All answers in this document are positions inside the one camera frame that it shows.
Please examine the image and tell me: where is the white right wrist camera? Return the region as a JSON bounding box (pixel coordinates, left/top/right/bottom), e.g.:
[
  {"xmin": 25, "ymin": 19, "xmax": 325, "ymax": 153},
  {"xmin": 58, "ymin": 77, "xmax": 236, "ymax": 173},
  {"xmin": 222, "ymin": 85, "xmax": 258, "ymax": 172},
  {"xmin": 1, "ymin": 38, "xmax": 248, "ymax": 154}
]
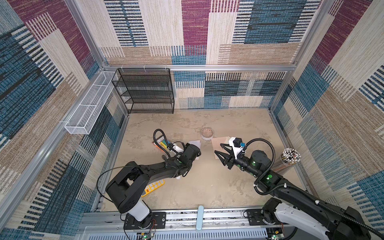
[{"xmin": 229, "ymin": 137, "xmax": 246, "ymax": 160}]

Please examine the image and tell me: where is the colourful marker pack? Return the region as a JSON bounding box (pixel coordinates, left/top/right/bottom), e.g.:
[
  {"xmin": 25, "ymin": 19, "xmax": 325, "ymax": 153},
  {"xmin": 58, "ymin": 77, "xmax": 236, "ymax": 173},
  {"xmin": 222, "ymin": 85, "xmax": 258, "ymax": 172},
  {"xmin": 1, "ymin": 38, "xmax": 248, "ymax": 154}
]
[{"xmin": 153, "ymin": 134, "xmax": 173, "ymax": 153}]

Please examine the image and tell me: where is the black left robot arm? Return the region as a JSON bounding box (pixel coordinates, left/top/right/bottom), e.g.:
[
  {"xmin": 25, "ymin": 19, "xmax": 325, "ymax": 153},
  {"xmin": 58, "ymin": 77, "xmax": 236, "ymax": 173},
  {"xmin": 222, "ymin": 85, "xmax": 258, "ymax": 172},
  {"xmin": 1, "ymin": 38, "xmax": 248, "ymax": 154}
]
[{"xmin": 96, "ymin": 129, "xmax": 201, "ymax": 231}]

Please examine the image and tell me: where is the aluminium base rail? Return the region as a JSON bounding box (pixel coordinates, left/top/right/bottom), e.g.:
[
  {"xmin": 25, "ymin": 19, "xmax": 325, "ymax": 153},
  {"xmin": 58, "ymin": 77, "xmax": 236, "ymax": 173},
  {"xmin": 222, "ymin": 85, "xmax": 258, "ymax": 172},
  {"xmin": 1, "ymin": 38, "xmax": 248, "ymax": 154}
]
[{"xmin": 74, "ymin": 206, "xmax": 334, "ymax": 240}]

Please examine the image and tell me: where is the light blue handle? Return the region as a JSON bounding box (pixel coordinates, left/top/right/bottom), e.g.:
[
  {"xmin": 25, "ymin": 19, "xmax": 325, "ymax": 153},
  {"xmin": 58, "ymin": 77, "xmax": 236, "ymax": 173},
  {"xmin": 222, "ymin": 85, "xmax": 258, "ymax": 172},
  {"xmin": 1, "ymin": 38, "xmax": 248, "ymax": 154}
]
[{"xmin": 196, "ymin": 205, "xmax": 205, "ymax": 232}]

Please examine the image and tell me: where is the yellow calculator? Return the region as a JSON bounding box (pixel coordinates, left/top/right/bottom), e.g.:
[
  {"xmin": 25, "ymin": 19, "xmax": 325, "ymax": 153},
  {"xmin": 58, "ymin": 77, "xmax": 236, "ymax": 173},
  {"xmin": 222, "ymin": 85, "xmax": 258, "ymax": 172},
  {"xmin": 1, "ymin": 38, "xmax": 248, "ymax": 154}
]
[{"xmin": 141, "ymin": 180, "xmax": 165, "ymax": 197}]

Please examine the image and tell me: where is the pencil holder with pencils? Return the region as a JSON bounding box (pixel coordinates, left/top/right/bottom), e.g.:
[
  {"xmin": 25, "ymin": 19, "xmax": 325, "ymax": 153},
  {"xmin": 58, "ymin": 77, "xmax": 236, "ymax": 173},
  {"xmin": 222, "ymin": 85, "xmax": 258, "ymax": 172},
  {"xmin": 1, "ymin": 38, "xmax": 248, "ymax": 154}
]
[{"xmin": 272, "ymin": 148, "xmax": 301, "ymax": 173}]

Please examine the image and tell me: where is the pink envelope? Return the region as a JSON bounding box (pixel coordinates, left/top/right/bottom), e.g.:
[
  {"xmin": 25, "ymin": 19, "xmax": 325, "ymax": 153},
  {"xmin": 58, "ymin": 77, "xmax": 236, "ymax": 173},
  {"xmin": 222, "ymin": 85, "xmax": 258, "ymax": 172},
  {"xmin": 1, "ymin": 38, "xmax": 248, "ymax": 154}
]
[{"xmin": 210, "ymin": 136, "xmax": 232, "ymax": 160}]

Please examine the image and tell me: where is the black mesh shelf rack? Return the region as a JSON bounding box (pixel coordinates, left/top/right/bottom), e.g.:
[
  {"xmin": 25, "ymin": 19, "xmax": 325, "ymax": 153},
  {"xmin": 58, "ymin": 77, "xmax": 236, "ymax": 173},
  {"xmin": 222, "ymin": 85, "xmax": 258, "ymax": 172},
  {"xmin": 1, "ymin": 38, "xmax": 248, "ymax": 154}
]
[{"xmin": 112, "ymin": 68, "xmax": 175, "ymax": 114}]

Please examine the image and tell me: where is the white tape roll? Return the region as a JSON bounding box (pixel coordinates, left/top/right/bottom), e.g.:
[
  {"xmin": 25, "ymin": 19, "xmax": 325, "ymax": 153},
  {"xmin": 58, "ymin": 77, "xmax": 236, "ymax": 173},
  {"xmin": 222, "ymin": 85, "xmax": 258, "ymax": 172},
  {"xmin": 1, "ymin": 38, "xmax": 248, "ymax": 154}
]
[{"xmin": 201, "ymin": 128, "xmax": 214, "ymax": 141}]

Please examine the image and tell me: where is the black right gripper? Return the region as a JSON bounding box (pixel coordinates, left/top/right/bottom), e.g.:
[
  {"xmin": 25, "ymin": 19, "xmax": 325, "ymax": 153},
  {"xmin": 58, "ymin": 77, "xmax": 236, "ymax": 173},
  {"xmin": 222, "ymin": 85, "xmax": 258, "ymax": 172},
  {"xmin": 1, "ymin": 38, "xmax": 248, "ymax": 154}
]
[{"xmin": 214, "ymin": 143, "xmax": 259, "ymax": 177}]

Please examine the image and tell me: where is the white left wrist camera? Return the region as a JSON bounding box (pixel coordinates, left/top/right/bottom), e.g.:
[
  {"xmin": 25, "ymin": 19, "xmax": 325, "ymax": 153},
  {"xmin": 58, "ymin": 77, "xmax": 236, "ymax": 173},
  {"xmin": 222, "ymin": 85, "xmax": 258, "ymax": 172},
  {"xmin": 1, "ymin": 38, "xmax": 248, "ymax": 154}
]
[{"xmin": 171, "ymin": 143, "xmax": 184, "ymax": 154}]

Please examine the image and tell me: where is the white wire basket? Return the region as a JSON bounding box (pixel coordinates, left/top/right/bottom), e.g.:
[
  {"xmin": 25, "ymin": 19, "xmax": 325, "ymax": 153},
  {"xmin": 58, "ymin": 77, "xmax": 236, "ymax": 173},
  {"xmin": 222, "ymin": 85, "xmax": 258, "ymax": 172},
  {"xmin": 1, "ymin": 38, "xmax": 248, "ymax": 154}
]
[{"xmin": 65, "ymin": 71, "xmax": 115, "ymax": 135}]

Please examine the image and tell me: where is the white letter paper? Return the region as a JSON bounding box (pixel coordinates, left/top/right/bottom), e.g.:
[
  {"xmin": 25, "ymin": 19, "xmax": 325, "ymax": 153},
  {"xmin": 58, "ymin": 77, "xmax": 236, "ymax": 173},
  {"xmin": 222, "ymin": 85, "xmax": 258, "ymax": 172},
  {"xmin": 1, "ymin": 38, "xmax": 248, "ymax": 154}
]
[{"xmin": 188, "ymin": 140, "xmax": 201, "ymax": 160}]

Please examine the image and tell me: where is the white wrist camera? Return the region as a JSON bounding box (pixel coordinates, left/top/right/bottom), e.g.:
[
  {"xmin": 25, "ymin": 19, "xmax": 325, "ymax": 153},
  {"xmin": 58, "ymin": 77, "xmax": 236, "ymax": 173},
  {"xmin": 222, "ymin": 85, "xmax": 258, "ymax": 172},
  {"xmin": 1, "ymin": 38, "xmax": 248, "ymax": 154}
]
[
  {"xmin": 171, "ymin": 143, "xmax": 184, "ymax": 154},
  {"xmin": 229, "ymin": 137, "xmax": 246, "ymax": 160}
]

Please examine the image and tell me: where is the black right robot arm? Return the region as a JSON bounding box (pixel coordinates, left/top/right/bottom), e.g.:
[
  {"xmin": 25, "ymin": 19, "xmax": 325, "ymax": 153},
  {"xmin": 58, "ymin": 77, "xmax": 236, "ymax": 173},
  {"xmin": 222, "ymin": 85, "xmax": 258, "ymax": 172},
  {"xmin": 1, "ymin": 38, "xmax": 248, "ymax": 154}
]
[{"xmin": 215, "ymin": 138, "xmax": 384, "ymax": 240}]

